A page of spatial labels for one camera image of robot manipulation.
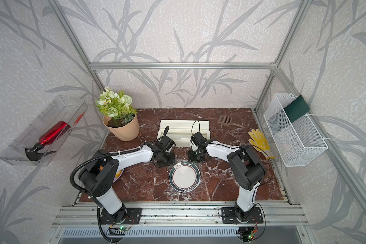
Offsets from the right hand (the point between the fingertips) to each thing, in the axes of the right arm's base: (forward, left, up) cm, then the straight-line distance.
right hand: (188, 159), depth 92 cm
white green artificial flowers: (+20, +40, +27) cm, 52 cm away
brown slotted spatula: (+31, -29, 0) cm, 42 cm away
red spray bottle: (-13, +59, +33) cm, 69 cm away
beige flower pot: (+13, +37, +15) cm, 42 cm away
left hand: (-3, +8, +1) cm, 8 cm away
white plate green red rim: (-10, +2, -2) cm, 10 cm away
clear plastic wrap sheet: (-4, -6, -1) cm, 7 cm away
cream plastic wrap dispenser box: (+16, +5, +7) cm, 19 cm away
